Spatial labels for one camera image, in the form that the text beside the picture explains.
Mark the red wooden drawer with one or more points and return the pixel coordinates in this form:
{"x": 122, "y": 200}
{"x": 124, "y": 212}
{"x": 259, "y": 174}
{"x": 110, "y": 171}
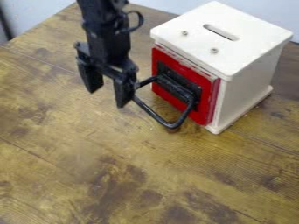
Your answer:
{"x": 201, "y": 77}

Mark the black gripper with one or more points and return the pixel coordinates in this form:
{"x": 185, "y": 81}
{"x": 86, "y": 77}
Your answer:
{"x": 103, "y": 54}

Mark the black metal drawer handle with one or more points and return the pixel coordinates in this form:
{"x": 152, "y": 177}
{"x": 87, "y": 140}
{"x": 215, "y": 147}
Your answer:
{"x": 178, "y": 90}

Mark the white wooden box cabinet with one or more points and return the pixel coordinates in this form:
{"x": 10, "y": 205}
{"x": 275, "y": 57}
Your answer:
{"x": 223, "y": 51}

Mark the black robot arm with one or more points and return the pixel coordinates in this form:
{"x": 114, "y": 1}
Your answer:
{"x": 111, "y": 5}

